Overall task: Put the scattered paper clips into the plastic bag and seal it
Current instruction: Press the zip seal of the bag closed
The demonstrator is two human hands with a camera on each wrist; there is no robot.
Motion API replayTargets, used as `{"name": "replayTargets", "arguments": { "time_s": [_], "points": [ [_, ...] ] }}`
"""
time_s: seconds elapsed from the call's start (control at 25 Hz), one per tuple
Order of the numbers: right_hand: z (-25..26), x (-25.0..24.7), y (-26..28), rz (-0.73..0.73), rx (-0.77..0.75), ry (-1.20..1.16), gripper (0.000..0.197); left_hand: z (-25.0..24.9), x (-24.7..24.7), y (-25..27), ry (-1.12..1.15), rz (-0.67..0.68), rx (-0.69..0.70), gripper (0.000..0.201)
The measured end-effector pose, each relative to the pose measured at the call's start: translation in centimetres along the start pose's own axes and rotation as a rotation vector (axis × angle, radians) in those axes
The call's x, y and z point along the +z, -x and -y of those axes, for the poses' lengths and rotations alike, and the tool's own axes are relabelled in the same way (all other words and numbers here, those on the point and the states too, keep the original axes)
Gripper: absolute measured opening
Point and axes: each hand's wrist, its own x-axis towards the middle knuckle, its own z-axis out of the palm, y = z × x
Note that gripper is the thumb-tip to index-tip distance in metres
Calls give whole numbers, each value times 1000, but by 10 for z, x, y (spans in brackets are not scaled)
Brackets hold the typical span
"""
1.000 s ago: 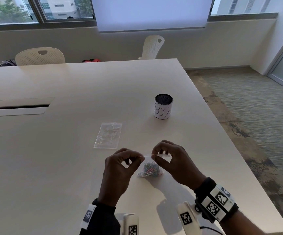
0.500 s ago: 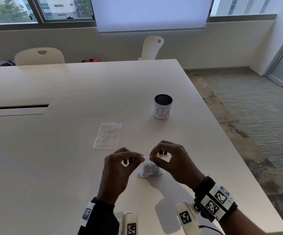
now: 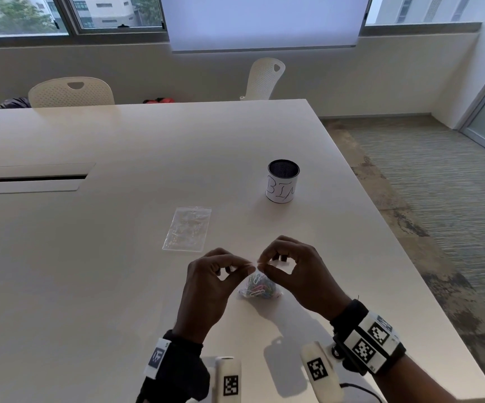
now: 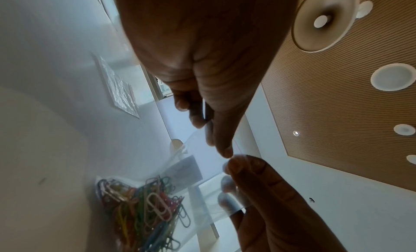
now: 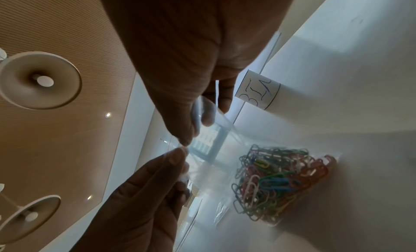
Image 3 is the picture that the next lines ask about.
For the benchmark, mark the person's left hand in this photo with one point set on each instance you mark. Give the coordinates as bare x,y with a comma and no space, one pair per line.
204,297

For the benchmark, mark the white perforated chair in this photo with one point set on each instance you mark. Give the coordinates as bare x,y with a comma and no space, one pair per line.
261,81
70,98

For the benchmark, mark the smooth clear plastic bag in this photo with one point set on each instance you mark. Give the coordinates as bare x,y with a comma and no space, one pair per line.
244,291

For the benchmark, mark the person's right hand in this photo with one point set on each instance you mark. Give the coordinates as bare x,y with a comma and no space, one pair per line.
309,285

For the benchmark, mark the white table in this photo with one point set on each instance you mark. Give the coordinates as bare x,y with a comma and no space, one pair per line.
120,138

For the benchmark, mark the crinkled clear plastic bag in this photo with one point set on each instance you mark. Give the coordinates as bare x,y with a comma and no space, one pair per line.
188,230

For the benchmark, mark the white roller blind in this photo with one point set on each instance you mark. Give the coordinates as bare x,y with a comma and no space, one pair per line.
263,20

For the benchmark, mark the white paper cup black rim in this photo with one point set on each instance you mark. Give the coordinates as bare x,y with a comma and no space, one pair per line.
281,193

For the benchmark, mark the window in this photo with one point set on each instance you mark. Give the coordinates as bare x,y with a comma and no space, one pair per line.
418,10
36,16

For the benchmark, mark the marker-tagged black wristband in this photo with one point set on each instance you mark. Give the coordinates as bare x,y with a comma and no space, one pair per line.
368,339
175,369

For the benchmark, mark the white cylindrical wrist camera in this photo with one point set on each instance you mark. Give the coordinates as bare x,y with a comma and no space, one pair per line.
320,373
227,379

